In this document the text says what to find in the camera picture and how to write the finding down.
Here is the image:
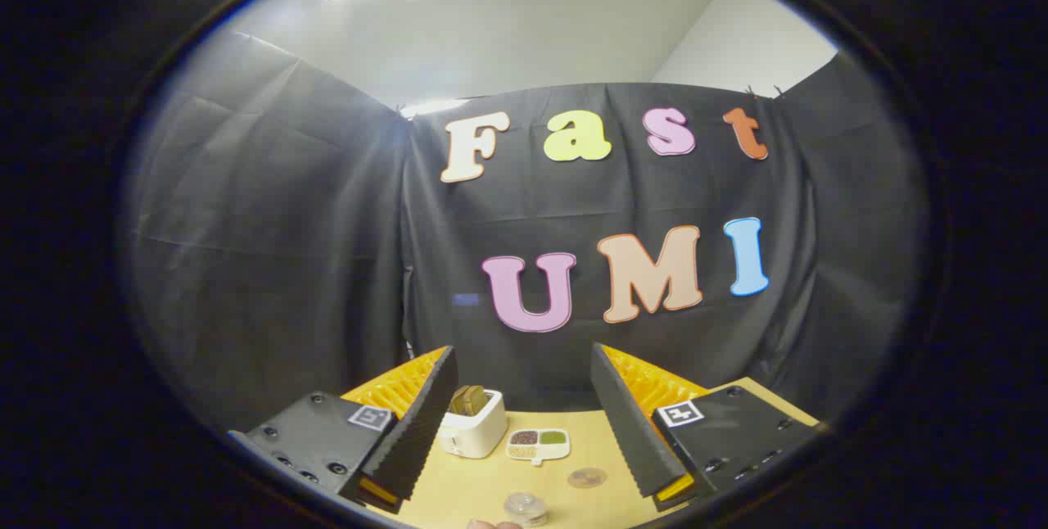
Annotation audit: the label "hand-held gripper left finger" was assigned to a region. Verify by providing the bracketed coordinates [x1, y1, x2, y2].
[228, 346, 460, 514]

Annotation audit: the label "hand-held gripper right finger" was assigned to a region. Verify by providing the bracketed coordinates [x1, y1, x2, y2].
[589, 341, 824, 513]

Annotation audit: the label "clear cup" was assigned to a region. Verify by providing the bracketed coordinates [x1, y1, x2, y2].
[503, 492, 550, 529]

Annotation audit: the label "white toaster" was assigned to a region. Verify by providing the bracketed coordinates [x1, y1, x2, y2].
[438, 387, 509, 459]

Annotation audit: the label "wooden table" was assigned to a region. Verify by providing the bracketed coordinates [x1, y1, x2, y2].
[368, 377, 821, 529]

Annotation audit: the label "white divided dish with grains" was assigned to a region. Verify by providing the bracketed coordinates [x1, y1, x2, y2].
[504, 428, 572, 467]

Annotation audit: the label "black backdrop cloth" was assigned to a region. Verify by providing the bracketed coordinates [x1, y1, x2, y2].
[123, 28, 931, 433]

